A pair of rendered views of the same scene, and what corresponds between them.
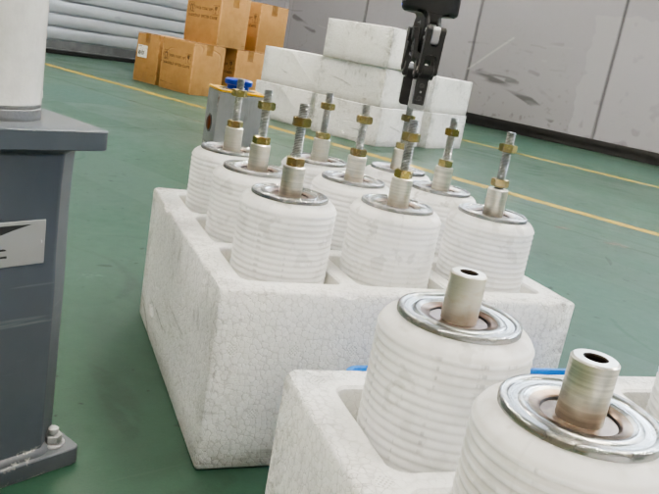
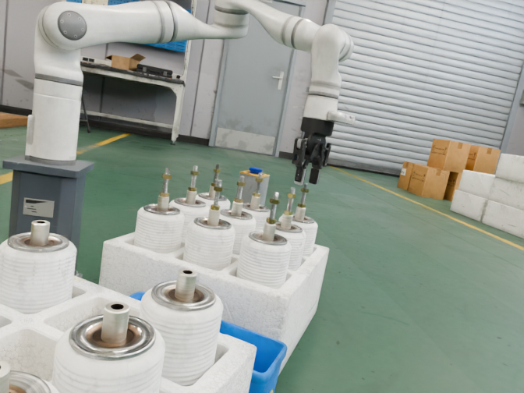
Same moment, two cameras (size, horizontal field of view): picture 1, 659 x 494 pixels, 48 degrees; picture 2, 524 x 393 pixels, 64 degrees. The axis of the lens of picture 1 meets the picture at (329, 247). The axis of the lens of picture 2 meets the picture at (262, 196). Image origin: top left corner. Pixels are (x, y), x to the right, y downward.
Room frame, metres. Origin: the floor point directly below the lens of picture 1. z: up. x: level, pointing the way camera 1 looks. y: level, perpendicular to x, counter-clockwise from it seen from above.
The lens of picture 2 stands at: (0.21, -0.67, 0.47)
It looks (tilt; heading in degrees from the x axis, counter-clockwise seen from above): 10 degrees down; 42
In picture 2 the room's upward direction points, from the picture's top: 10 degrees clockwise
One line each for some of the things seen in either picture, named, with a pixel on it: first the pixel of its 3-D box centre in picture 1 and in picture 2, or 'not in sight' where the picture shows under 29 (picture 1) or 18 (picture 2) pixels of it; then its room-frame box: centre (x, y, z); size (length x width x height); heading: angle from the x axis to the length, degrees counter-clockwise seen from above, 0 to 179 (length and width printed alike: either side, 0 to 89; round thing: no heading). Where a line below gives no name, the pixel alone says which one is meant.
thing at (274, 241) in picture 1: (275, 283); (156, 251); (0.71, 0.05, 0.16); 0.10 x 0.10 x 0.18
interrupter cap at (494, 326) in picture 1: (458, 319); (39, 242); (0.43, -0.08, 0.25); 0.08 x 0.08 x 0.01
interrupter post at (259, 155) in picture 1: (258, 158); (191, 197); (0.82, 0.09, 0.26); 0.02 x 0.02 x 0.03
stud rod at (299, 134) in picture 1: (298, 143); (165, 185); (0.71, 0.05, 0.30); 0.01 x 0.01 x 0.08
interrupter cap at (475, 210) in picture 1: (492, 215); (267, 238); (0.81, -0.17, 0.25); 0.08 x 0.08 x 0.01
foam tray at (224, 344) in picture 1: (329, 308); (224, 281); (0.87, -0.01, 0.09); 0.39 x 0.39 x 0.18; 24
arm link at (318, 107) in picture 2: not in sight; (328, 107); (1.02, -0.09, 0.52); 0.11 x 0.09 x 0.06; 98
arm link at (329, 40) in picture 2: not in sight; (327, 61); (1.01, -0.08, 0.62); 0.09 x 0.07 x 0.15; 10
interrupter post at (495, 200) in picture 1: (494, 203); (269, 231); (0.81, -0.17, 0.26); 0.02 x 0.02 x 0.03
